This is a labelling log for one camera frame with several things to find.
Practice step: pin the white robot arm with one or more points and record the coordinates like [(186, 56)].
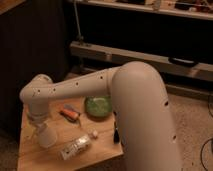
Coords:
[(139, 100)]

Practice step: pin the black eraser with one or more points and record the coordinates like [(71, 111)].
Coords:
[(116, 137)]

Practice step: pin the green bowl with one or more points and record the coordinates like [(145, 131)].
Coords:
[(99, 107)]

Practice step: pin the wooden table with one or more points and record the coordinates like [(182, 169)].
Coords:
[(32, 157)]

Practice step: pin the metal pole stand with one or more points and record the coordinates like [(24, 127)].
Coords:
[(79, 36)]

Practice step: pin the clear plastic bottle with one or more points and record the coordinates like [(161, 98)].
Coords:
[(78, 145)]

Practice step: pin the cluttered background shelf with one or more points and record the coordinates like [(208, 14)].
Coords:
[(147, 8)]

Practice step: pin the grey metal bench rail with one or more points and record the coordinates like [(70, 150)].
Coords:
[(120, 56)]

